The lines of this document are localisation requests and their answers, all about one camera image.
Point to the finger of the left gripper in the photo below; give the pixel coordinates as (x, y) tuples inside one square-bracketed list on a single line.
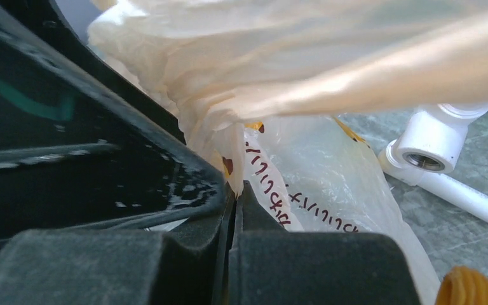
[(73, 153)]

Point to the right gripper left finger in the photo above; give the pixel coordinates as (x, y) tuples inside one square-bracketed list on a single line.
[(121, 266)]

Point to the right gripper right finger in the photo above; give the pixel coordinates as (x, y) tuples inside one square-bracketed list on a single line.
[(269, 265)]

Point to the translucent orange plastic bag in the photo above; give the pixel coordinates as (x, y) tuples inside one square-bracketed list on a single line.
[(295, 66)]

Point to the white PVC pipe frame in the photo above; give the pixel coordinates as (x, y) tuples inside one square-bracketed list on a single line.
[(428, 150)]

